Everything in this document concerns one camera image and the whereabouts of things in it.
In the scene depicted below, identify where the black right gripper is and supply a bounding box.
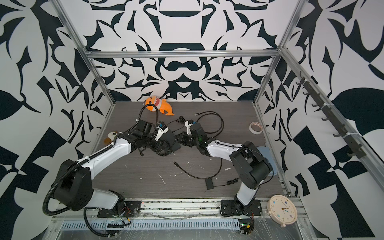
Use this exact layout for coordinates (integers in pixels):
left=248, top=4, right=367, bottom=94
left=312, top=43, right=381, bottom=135
left=174, top=131, right=201, bottom=148

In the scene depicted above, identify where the black power adapter with cord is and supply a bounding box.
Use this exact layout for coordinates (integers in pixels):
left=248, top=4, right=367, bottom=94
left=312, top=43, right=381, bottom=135
left=161, top=116, right=187, bottom=133

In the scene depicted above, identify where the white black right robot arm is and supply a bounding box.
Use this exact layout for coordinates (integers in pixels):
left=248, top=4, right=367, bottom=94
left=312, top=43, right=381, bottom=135
left=176, top=121, right=273, bottom=206

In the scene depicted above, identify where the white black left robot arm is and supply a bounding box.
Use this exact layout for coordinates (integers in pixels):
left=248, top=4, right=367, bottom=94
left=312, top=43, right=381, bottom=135
left=42, top=120, right=181, bottom=216

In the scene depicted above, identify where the orange plush fish toy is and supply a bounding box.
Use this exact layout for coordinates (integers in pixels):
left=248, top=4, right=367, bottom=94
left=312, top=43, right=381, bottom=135
left=144, top=96, right=174, bottom=116

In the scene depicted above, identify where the small brown plush toy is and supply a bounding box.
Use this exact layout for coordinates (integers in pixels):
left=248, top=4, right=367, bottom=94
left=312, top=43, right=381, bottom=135
left=104, top=132, right=118, bottom=145

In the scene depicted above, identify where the white double-sided tape roll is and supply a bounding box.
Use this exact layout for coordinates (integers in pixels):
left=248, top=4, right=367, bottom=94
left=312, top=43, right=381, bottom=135
left=249, top=122, right=264, bottom=135

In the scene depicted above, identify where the blue glasses case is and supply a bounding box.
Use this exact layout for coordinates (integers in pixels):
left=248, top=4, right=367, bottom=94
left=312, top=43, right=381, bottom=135
left=257, top=146, right=278, bottom=176

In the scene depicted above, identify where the black braided ethernet cable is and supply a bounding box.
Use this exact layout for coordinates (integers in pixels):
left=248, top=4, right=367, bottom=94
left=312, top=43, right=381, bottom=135
left=173, top=110, right=225, bottom=181

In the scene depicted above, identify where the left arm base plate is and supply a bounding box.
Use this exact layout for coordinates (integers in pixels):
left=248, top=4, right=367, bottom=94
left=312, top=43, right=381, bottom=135
left=97, top=201, right=142, bottom=218

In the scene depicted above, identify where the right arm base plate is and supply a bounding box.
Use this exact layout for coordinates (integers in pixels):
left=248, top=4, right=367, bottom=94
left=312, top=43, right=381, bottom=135
left=220, top=199, right=263, bottom=217

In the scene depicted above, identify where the cream round wall clock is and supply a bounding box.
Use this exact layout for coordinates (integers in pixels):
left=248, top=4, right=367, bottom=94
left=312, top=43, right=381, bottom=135
left=267, top=195, right=298, bottom=228

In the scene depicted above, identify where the aluminium frame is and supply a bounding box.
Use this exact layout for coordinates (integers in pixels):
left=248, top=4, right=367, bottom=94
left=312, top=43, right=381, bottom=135
left=53, top=1, right=384, bottom=215

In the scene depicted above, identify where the grey wall hook rail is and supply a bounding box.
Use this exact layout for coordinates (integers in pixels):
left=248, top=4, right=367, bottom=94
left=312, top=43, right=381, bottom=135
left=297, top=71, right=367, bottom=159

